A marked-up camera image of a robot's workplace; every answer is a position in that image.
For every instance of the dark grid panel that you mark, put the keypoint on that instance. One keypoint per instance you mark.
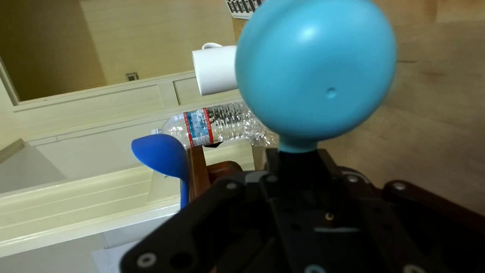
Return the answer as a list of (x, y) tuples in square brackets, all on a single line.
[(242, 6)]

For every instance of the white mug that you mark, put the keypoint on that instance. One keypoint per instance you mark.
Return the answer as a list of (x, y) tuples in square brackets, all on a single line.
[(214, 68)]

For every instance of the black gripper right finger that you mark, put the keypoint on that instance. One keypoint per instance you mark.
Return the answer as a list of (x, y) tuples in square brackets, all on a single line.
[(429, 236)]

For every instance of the clear plastic water bottle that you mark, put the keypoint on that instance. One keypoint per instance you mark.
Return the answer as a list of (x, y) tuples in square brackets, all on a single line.
[(221, 126)]

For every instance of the blue round plastic object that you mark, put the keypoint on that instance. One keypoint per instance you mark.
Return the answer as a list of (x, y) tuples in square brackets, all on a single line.
[(161, 153)]

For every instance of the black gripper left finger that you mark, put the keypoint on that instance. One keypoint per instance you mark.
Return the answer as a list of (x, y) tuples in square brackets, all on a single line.
[(201, 232)]

